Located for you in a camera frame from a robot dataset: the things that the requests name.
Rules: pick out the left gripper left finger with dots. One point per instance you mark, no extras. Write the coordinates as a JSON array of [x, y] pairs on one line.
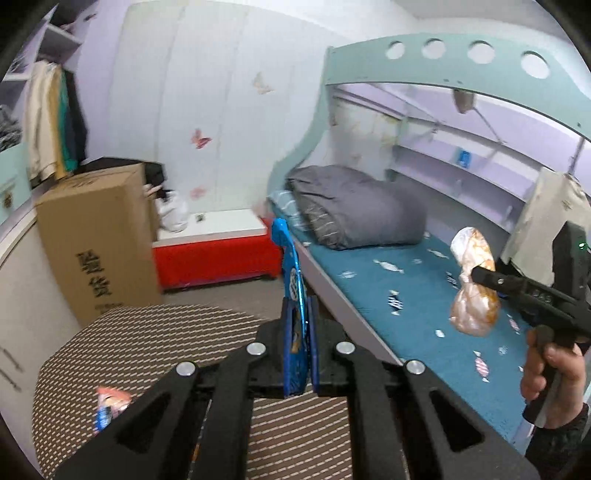
[[193, 423]]

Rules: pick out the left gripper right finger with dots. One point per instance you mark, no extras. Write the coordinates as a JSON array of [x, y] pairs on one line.
[[404, 421]]

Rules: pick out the orange clear plastic bag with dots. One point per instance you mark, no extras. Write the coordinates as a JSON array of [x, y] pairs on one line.
[[475, 308]]

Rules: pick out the blue snack wrapper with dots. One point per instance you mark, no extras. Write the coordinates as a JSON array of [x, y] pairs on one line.
[[300, 341]]

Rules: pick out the person's right hand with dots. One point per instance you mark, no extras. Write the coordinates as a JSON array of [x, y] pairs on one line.
[[554, 377]]

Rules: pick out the red snack packet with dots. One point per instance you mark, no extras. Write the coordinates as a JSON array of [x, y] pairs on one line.
[[110, 403]]

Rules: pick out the hanging cream garment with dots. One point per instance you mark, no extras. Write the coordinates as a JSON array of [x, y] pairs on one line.
[[556, 199]]

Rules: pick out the brown patterned chair seat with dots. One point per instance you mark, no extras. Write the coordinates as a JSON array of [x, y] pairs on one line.
[[303, 437]]

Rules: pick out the teal quilted mattress cover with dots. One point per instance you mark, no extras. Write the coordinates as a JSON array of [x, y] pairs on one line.
[[396, 301]]

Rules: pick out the red covered bench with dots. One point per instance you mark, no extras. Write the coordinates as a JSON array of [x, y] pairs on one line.
[[216, 247]]

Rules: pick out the large cardboard box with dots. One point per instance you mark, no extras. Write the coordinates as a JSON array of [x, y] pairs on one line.
[[95, 231]]

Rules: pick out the white plastic bag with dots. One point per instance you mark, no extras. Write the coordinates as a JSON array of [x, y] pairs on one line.
[[172, 212]]

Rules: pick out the grey folded duvet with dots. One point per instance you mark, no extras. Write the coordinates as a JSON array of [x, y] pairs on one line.
[[348, 209]]

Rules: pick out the striped blue pillow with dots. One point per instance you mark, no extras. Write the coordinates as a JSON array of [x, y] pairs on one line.
[[285, 202]]

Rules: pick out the hanging clothes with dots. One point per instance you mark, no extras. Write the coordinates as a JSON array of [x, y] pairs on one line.
[[55, 131]]

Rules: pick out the lilac shelf wardrobe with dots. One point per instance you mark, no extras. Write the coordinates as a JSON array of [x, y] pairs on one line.
[[58, 37]]

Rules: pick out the teal bunk bed frame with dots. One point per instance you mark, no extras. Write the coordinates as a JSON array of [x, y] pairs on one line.
[[465, 123]]

